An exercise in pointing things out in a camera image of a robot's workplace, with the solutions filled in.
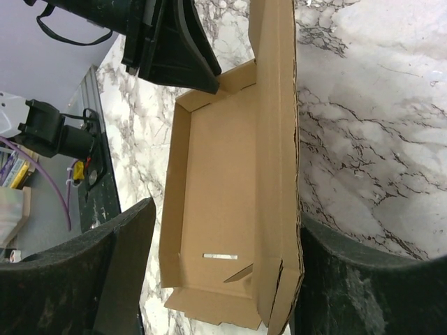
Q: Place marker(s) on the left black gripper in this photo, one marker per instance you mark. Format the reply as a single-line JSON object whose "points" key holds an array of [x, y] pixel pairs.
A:
{"points": [[165, 42]]}

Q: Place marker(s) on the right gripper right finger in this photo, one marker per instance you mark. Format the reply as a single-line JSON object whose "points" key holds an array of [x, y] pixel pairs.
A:
{"points": [[350, 288]]}

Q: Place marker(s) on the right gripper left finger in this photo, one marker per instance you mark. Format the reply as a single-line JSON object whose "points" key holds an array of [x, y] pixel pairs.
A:
{"points": [[90, 284]]}

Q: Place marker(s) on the brown cardboard box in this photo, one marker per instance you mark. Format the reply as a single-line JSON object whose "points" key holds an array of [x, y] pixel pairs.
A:
{"points": [[230, 246]]}

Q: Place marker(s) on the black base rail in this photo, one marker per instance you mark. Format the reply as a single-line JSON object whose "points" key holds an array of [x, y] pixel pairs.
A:
{"points": [[97, 196]]}

